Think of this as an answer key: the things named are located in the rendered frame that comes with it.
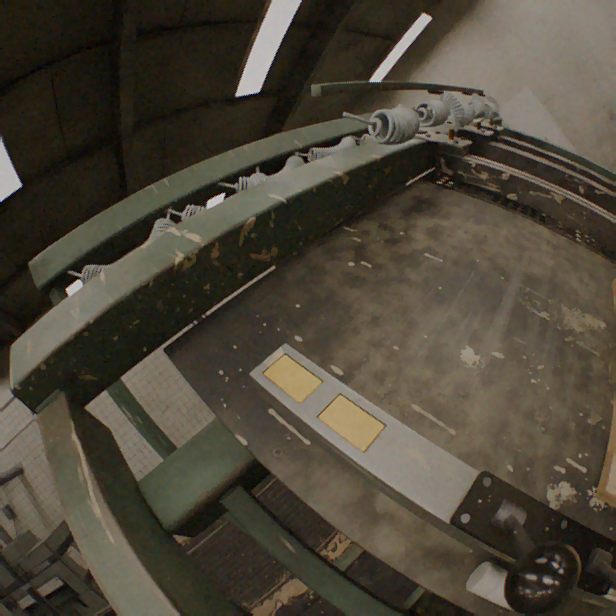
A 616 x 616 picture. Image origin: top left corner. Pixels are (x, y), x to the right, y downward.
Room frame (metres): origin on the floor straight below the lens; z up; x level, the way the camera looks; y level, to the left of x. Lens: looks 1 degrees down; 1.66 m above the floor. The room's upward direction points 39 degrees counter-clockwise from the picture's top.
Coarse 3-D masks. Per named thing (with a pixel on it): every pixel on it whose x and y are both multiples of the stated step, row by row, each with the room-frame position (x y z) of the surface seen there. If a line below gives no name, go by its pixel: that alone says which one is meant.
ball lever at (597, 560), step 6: (594, 552) 0.08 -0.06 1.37; (600, 552) 0.07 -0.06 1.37; (606, 552) 0.07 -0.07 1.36; (594, 558) 0.07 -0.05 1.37; (600, 558) 0.07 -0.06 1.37; (606, 558) 0.06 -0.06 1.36; (588, 564) 0.07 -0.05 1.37; (594, 564) 0.07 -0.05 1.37; (600, 564) 0.06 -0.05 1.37; (606, 564) 0.06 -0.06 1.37; (588, 570) 0.07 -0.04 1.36; (594, 570) 0.07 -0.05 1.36; (600, 570) 0.06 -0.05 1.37; (606, 570) 0.05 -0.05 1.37; (612, 570) 0.05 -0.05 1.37; (606, 576) 0.05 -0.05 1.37; (612, 576) 0.04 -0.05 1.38; (612, 582) 0.04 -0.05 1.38
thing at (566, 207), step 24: (456, 120) 0.59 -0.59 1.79; (456, 144) 0.60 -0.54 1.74; (456, 168) 0.66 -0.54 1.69; (480, 168) 0.61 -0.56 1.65; (504, 168) 0.59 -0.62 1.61; (504, 192) 0.59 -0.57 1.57; (528, 192) 0.54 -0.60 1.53; (552, 192) 0.49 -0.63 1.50; (552, 216) 0.52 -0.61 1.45; (576, 216) 0.47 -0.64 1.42; (600, 216) 0.41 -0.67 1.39; (600, 240) 0.44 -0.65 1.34
